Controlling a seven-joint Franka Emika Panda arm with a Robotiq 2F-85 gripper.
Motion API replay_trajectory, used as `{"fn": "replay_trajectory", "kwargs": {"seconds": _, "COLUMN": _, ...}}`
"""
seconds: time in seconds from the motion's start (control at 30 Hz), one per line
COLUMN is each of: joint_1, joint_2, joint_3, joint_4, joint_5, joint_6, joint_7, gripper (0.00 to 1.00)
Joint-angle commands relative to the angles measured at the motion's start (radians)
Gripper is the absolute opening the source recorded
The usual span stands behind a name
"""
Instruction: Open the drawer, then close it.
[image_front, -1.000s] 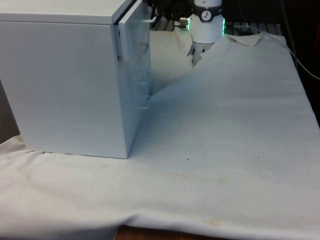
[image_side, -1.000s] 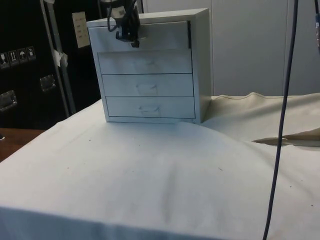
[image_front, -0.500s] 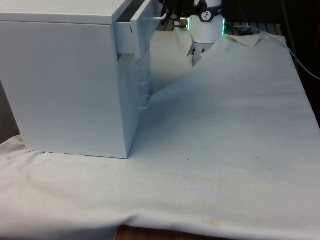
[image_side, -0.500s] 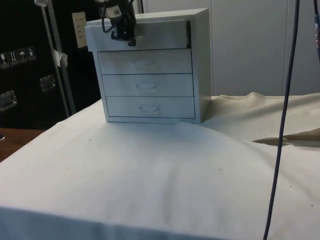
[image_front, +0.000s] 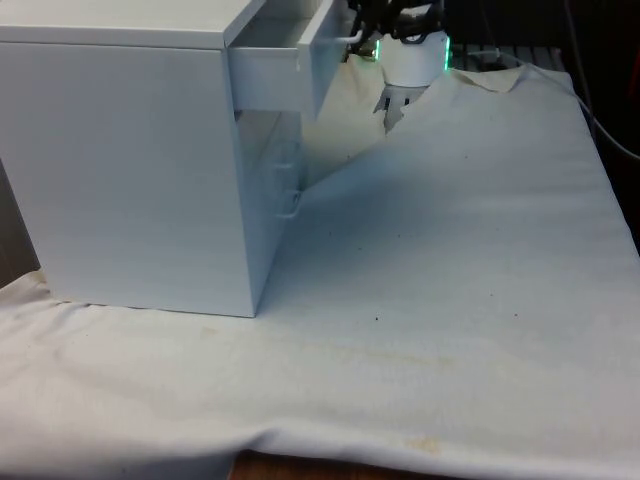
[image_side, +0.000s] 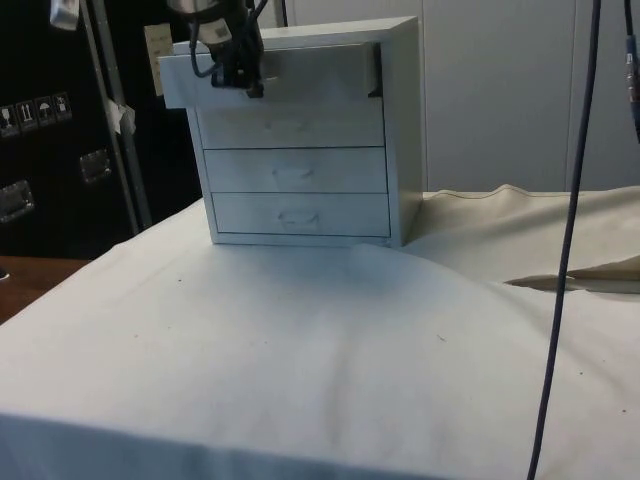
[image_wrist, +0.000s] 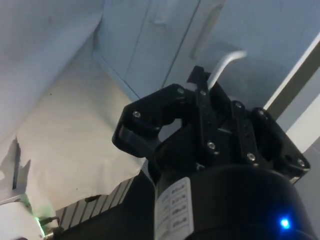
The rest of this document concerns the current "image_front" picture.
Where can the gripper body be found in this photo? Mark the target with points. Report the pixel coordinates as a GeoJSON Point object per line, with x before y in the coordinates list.
{"type": "Point", "coordinates": [417, 22]}

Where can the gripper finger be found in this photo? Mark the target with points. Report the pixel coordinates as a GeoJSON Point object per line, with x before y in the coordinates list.
{"type": "Point", "coordinates": [361, 20]}

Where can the white drawer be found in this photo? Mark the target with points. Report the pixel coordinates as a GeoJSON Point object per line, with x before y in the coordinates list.
{"type": "Point", "coordinates": [320, 65]}

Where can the white chest of drawers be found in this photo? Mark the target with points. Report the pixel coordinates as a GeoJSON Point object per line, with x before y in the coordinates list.
{"type": "Point", "coordinates": [125, 175]}

